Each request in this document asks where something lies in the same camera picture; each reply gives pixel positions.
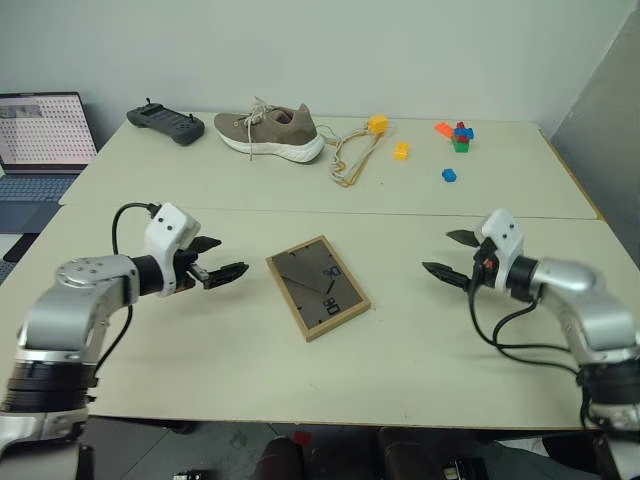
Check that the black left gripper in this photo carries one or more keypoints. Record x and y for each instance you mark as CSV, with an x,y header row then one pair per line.
x,y
184,262

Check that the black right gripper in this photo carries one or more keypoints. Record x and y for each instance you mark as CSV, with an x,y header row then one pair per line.
x,y
484,270

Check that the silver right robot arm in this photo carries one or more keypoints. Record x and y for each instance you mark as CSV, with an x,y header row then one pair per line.
x,y
575,280

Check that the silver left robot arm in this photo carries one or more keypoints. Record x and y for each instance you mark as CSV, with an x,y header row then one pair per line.
x,y
75,300

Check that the laptop computer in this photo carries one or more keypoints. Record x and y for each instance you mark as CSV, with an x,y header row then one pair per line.
x,y
42,135

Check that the small blue toy brick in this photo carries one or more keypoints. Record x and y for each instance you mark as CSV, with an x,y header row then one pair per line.
x,y
449,175

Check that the green toy brick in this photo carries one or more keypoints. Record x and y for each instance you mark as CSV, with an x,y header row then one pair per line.
x,y
460,146

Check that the small yellow toy brick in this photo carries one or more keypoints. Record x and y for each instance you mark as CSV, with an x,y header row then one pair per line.
x,y
401,151

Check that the large blue toy brick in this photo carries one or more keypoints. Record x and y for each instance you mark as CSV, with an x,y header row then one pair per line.
x,y
464,134

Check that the orange toy brick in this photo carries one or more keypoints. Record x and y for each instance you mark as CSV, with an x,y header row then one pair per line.
x,y
443,128

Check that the red toy brick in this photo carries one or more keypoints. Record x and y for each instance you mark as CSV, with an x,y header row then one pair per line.
x,y
460,125

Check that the taupe sneaker with white sole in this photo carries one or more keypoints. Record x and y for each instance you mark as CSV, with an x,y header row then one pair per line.
x,y
275,132

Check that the dark grey handheld controller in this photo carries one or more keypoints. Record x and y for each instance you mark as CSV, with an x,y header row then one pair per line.
x,y
167,122

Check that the large yellow toy brick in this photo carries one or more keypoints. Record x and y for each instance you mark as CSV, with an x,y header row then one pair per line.
x,y
378,124

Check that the grey partition panel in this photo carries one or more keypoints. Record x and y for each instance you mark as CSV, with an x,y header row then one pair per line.
x,y
600,115

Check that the dark rounded shape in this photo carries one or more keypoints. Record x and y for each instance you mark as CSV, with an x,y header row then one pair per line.
x,y
280,457

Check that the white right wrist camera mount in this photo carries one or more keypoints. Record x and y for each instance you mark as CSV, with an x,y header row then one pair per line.
x,y
505,235

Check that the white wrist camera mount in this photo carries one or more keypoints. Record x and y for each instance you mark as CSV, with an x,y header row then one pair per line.
x,y
167,227
505,235

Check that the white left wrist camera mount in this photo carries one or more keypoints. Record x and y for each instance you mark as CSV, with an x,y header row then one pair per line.
x,y
167,227

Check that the wooden picture frame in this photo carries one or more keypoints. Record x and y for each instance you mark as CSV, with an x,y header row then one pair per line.
x,y
315,287

